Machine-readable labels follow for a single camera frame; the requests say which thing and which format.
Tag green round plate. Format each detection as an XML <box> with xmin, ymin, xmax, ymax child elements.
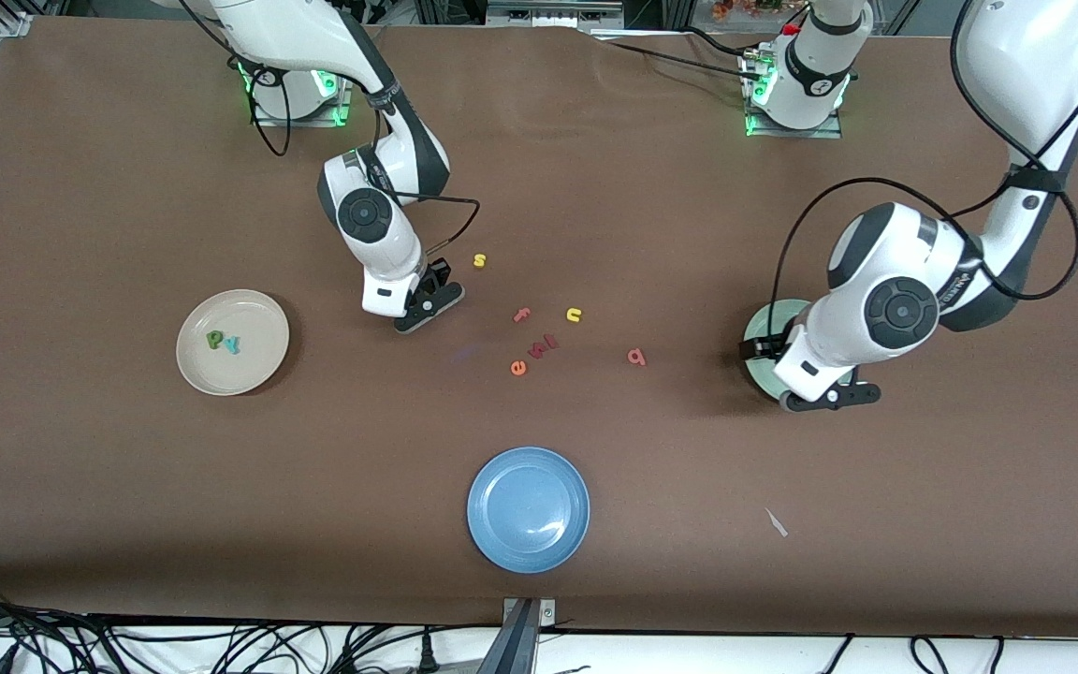
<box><xmin>742</xmin><ymin>299</ymin><xmax>816</xmax><ymax>402</ymax></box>

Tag black cable on cover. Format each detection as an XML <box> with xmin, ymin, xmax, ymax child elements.
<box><xmin>684</xmin><ymin>26</ymin><xmax>765</xmax><ymax>59</ymax></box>
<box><xmin>595</xmin><ymin>37</ymin><xmax>753</xmax><ymax>81</ymax></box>

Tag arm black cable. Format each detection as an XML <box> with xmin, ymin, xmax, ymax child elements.
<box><xmin>179</xmin><ymin>0</ymin><xmax>482</xmax><ymax>274</ymax></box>
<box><xmin>768</xmin><ymin>0</ymin><xmax>1078</xmax><ymax>343</ymax></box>

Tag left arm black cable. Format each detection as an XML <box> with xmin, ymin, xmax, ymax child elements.
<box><xmin>768</xmin><ymin>0</ymin><xmax>1078</xmax><ymax>343</ymax></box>

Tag brown table cover sheet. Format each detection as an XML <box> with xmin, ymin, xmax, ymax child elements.
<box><xmin>0</xmin><ymin>17</ymin><xmax>1078</xmax><ymax>639</ymax></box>

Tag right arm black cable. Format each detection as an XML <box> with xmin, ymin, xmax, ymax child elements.
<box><xmin>179</xmin><ymin>0</ymin><xmax>482</xmax><ymax>274</ymax></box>

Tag beige brown round plate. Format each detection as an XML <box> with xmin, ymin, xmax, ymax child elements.
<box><xmin>175</xmin><ymin>288</ymin><xmax>291</xmax><ymax>397</ymax></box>

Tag blue round plate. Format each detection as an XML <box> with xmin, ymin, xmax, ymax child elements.
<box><xmin>466</xmin><ymin>447</ymin><xmax>591</xmax><ymax>574</ymax></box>

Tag grey metal post bracket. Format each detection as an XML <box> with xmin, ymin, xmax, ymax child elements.
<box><xmin>475</xmin><ymin>596</ymin><xmax>559</xmax><ymax>674</ymax></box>

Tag silver equipment box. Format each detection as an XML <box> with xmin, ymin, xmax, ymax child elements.
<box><xmin>486</xmin><ymin>0</ymin><xmax>626</xmax><ymax>29</ymax></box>

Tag orange dried flowers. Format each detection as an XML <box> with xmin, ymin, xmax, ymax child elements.
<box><xmin>712</xmin><ymin>0</ymin><xmax>807</xmax><ymax>22</ymax></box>

